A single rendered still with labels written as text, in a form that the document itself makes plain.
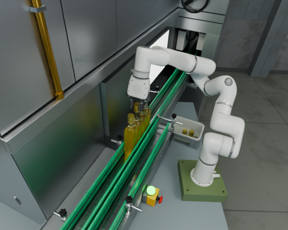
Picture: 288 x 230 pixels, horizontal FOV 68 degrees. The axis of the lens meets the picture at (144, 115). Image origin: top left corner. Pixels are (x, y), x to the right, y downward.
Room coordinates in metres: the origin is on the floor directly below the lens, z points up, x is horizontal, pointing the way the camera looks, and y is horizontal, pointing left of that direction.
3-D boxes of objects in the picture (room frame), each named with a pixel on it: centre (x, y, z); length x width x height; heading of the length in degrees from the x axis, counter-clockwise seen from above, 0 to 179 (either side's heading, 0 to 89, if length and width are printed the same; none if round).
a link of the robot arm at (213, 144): (0.71, -0.35, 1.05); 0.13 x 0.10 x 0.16; 71
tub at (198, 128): (1.08, -0.30, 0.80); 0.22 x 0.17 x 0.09; 68
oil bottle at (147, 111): (0.96, 0.00, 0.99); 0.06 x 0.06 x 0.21; 69
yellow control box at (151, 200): (0.59, -0.06, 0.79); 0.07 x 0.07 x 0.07; 68
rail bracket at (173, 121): (1.01, -0.16, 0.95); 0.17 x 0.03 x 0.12; 68
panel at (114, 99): (1.24, 0.03, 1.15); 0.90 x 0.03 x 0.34; 158
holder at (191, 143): (1.09, -0.27, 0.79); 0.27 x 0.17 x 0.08; 68
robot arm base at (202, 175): (0.71, -0.36, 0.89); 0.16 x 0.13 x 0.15; 96
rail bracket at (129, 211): (0.44, 0.02, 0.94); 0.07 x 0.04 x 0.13; 68
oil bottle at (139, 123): (0.85, 0.04, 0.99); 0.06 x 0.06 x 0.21; 68
